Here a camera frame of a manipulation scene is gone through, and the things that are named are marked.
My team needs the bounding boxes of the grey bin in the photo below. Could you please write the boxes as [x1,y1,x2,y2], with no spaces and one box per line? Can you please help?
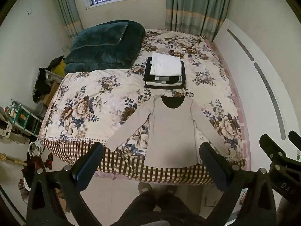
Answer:
[35,102,48,118]

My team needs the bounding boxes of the red black cloth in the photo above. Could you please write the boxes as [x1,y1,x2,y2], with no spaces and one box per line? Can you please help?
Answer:
[21,153,55,193]

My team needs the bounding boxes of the green striped curtain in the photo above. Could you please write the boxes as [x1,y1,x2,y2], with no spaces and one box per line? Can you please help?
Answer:
[165,0,233,42]
[54,0,83,39]

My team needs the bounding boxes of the dark green pillow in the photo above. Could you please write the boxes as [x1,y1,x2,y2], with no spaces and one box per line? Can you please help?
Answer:
[70,22,129,50]

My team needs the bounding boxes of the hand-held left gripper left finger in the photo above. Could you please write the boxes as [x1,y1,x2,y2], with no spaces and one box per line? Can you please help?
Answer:
[26,143,104,226]

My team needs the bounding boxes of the person's right forearm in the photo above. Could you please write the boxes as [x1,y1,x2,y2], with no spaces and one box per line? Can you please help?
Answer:
[276,192,301,226]

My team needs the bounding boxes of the wooden stick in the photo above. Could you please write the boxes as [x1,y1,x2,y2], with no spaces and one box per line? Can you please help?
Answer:
[0,153,28,166]

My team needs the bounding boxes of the cardboard box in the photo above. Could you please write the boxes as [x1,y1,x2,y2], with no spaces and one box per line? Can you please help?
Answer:
[43,82,62,107]

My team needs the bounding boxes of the stack of folded clothes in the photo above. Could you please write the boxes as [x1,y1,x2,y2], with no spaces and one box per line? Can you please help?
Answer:
[143,56,186,86]

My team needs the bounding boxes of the person's legs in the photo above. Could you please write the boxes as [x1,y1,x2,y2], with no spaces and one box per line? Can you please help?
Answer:
[118,188,208,226]

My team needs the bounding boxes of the white headboard panel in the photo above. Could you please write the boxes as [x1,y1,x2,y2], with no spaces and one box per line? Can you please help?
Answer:
[213,18,301,166]

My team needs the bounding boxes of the dark folded garment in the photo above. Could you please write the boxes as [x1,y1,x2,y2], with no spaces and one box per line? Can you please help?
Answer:
[144,61,187,89]

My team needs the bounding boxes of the green storage rack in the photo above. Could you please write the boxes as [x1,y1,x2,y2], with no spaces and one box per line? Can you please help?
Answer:
[9,100,44,137]

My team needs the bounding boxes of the yellow bag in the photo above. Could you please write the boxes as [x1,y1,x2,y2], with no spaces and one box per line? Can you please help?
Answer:
[52,60,66,77]

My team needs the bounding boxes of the floral bed blanket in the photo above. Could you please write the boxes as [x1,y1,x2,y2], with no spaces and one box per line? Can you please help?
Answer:
[39,28,252,187]

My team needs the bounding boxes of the dark green quilt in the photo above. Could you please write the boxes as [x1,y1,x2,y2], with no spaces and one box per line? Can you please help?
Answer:
[64,20,146,74]

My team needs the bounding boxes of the black clothes pile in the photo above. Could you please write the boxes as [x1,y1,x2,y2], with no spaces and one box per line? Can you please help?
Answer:
[32,56,65,103]

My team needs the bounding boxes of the beige long-sleeve shirt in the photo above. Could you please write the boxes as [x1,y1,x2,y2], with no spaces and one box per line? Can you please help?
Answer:
[106,94,230,168]

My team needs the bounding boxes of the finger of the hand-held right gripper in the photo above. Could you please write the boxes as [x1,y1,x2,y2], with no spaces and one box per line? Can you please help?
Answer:
[259,134,288,163]
[288,130,301,151]

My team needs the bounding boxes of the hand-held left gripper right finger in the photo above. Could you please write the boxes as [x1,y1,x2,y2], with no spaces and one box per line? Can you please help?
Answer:
[199,142,277,226]

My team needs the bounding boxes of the white folded garment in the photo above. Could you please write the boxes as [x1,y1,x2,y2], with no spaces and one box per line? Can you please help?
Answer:
[150,52,182,77]

